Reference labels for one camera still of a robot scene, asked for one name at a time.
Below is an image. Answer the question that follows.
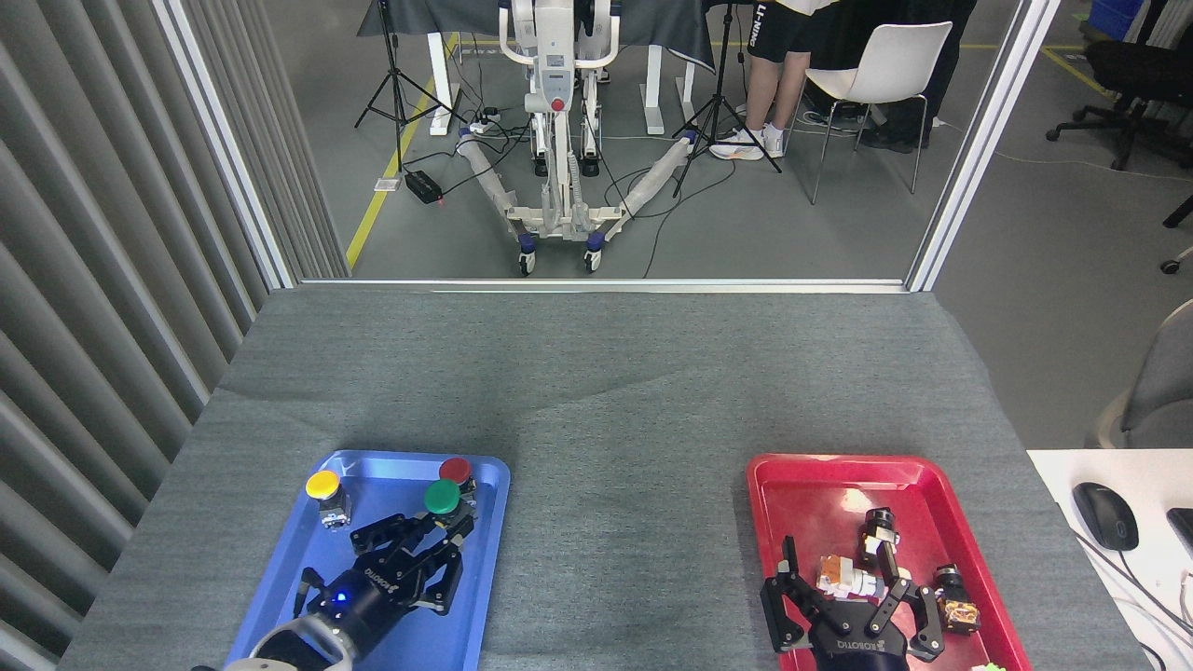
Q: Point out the silver post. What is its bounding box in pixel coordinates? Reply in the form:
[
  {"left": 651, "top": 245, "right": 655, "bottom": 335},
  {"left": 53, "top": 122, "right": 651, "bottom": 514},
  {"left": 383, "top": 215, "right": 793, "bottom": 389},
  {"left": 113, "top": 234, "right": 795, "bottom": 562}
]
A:
[
  {"left": 906, "top": 0, "right": 1062, "bottom": 293},
  {"left": 154, "top": 0, "right": 297, "bottom": 290}
]

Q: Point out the white stand on wheels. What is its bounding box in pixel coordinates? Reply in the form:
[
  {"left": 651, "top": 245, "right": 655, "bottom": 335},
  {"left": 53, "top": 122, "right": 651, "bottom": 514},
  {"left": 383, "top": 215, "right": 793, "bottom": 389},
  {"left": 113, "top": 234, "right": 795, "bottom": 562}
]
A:
[{"left": 455, "top": 0, "right": 700, "bottom": 277}]

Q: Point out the black and orange switch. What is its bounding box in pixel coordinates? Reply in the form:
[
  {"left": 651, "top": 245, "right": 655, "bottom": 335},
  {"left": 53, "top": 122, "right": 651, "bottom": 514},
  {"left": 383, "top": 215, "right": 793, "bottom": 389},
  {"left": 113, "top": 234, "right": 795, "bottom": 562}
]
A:
[{"left": 933, "top": 564, "right": 982, "bottom": 636}]

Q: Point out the black tripod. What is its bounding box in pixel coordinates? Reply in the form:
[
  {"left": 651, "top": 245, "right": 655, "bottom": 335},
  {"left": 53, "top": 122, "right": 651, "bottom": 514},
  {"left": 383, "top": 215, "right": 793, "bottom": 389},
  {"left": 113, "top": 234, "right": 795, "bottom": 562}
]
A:
[
  {"left": 664, "top": 0, "right": 782, "bottom": 198},
  {"left": 354, "top": 0, "right": 467, "bottom": 174}
]

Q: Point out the black computer mouse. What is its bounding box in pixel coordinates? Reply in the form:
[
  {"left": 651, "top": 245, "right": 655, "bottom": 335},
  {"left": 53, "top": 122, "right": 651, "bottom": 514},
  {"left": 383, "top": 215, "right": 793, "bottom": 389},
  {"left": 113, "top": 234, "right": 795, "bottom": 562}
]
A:
[{"left": 1072, "top": 482, "right": 1140, "bottom": 552}]

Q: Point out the dark cloth covered table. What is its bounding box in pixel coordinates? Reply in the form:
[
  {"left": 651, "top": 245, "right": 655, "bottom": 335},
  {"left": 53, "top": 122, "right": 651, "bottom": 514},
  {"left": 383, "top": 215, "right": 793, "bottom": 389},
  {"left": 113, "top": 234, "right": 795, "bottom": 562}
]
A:
[{"left": 357, "top": 0, "right": 719, "bottom": 137}]

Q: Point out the grey table cloth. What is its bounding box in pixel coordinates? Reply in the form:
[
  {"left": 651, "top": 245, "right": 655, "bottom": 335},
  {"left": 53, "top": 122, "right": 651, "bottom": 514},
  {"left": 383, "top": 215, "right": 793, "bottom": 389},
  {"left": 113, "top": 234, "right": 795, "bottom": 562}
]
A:
[{"left": 56, "top": 287, "right": 1152, "bottom": 671}]

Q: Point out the person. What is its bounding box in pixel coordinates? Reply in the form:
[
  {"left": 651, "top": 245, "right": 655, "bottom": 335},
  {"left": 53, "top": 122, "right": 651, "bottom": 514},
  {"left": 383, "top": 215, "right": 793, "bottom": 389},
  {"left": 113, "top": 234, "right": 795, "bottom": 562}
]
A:
[
  {"left": 803, "top": 0, "right": 980, "bottom": 155},
  {"left": 708, "top": 0, "right": 840, "bottom": 161}
]

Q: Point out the orange and white switch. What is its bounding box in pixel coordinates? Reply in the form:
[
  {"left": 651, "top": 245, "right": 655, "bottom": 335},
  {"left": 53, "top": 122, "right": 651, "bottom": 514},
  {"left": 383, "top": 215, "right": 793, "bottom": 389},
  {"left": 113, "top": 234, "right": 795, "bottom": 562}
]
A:
[{"left": 817, "top": 555, "right": 884, "bottom": 600}]

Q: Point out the grey chair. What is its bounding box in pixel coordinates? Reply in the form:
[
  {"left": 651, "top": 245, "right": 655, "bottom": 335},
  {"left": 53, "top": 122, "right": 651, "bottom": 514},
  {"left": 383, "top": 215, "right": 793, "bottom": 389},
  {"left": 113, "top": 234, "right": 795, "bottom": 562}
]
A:
[{"left": 1086, "top": 300, "right": 1193, "bottom": 450}]

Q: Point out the blue bin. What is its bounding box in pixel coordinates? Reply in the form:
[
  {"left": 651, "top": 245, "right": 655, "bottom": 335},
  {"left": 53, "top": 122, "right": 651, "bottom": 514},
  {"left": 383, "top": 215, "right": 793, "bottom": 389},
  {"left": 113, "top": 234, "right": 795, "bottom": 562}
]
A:
[{"left": 1089, "top": 0, "right": 1147, "bottom": 38}]

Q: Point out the black mouse cable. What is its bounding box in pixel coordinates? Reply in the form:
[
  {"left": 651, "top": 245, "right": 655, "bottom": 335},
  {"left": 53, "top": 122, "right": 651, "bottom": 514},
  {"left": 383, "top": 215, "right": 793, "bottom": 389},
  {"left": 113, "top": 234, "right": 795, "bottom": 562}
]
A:
[{"left": 1076, "top": 531, "right": 1193, "bottom": 616}]

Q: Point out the blue plastic tray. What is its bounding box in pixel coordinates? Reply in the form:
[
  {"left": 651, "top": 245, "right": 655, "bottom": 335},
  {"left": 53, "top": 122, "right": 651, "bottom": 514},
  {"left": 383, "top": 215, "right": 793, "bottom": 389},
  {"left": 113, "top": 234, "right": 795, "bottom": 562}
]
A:
[{"left": 224, "top": 450, "right": 512, "bottom": 671}]

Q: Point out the grey corrugated panel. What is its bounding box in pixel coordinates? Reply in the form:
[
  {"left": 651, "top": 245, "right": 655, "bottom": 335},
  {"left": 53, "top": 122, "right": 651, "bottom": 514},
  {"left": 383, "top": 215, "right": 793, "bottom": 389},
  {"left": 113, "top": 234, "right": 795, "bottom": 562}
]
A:
[
  {"left": 179, "top": 0, "right": 352, "bottom": 281},
  {"left": 0, "top": 0, "right": 271, "bottom": 671}
]

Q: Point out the black and white switch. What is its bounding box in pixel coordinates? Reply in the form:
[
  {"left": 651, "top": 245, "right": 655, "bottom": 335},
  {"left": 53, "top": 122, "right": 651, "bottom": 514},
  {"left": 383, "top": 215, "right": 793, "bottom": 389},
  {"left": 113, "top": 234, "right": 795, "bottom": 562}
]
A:
[{"left": 859, "top": 508, "right": 901, "bottom": 583}]

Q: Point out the white plastic chair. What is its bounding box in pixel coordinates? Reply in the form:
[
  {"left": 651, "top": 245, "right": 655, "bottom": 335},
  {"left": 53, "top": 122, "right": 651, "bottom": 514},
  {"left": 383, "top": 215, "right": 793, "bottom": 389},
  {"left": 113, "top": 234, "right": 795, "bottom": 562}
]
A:
[{"left": 805, "top": 21, "right": 953, "bottom": 206}]

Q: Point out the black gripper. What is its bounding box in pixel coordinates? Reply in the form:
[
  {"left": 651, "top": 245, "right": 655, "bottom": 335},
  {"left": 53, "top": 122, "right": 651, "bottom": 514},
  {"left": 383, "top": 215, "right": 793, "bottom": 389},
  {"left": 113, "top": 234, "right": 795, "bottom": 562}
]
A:
[
  {"left": 761, "top": 535, "right": 947, "bottom": 671},
  {"left": 303, "top": 511, "right": 476, "bottom": 658}
]

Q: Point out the yellow push button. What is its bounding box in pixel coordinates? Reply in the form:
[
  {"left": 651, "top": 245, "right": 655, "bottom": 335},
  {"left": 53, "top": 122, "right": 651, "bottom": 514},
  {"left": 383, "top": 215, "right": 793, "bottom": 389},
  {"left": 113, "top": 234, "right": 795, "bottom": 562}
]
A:
[{"left": 306, "top": 470, "right": 352, "bottom": 532}]

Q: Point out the black office chair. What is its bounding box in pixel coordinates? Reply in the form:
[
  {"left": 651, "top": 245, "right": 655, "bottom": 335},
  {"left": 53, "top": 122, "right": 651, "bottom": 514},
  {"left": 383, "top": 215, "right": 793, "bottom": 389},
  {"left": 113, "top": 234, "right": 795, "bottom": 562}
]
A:
[{"left": 1046, "top": 0, "right": 1193, "bottom": 171}]

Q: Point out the silver horizontal rail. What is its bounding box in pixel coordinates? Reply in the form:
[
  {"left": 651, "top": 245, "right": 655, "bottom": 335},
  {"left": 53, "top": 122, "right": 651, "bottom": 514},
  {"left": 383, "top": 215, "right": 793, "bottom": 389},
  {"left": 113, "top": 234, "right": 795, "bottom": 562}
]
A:
[{"left": 298, "top": 278, "right": 910, "bottom": 294}]

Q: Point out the white desk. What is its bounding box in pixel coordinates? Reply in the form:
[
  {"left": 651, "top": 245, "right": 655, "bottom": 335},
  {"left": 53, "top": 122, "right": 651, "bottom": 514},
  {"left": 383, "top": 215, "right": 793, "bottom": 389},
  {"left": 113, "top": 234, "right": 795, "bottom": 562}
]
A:
[{"left": 1027, "top": 449, "right": 1193, "bottom": 671}]

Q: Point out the black chair base with caster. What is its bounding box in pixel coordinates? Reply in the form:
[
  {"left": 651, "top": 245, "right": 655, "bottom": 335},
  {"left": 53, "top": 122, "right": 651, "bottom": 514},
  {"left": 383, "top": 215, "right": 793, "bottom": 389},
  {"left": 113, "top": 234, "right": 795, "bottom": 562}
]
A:
[{"left": 1160, "top": 194, "right": 1193, "bottom": 275}]

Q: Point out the green push button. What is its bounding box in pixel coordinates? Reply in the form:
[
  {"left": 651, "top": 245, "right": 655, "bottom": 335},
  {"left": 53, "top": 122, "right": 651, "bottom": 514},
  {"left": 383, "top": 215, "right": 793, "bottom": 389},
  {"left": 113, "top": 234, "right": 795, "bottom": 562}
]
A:
[{"left": 423, "top": 479, "right": 478, "bottom": 538}]

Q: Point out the red plastic tray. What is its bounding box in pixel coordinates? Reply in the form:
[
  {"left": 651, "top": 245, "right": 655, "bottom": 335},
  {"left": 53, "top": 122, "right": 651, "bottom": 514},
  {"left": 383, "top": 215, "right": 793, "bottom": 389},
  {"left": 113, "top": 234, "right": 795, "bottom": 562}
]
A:
[{"left": 746, "top": 454, "right": 1033, "bottom": 671}]

